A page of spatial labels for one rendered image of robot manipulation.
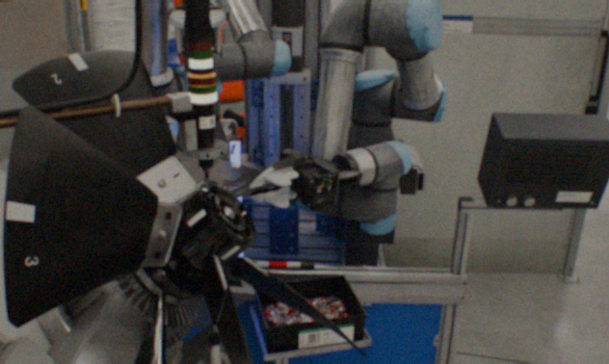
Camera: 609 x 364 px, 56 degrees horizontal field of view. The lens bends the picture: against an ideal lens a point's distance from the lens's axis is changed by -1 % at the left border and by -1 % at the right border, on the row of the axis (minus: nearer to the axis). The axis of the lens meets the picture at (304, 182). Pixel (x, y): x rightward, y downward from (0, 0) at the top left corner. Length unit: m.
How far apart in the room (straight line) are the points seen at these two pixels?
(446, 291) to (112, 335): 0.90
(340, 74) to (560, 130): 0.49
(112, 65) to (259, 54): 0.33
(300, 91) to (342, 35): 0.49
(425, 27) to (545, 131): 0.35
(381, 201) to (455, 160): 1.72
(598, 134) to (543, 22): 1.54
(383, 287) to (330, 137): 0.42
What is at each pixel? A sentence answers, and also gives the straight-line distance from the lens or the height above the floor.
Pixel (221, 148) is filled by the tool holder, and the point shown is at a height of 1.29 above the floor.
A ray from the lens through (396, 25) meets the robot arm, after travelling 1.23.
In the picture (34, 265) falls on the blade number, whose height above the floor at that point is 1.29.
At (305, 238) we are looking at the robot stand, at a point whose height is 0.78.
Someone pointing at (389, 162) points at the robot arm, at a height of 1.19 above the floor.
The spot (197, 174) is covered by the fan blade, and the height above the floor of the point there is 1.18.
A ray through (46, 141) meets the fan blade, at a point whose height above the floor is 1.40.
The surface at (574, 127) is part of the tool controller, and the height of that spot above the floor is 1.24.
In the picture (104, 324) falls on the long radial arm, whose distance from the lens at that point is 0.82.
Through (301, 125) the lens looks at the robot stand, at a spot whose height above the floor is 1.10.
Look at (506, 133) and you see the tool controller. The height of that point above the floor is 1.23.
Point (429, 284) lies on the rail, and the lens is 1.47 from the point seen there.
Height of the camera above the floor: 1.59
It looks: 22 degrees down
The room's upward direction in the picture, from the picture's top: 1 degrees clockwise
